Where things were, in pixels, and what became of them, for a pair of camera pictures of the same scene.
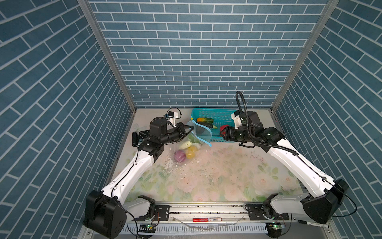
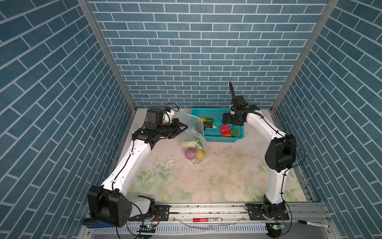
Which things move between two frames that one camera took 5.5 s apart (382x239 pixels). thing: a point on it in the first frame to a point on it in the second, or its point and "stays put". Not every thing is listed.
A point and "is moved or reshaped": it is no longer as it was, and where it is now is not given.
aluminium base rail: [219, 220] stays put
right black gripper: [229, 133] to [226, 119]
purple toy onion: [179, 156] to [190, 153]
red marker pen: [207, 219] stays put
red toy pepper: [222, 128] stays put
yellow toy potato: [190, 152] to [200, 154]
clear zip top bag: [182, 152] is moved or reshaped
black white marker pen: [319, 225] stays put
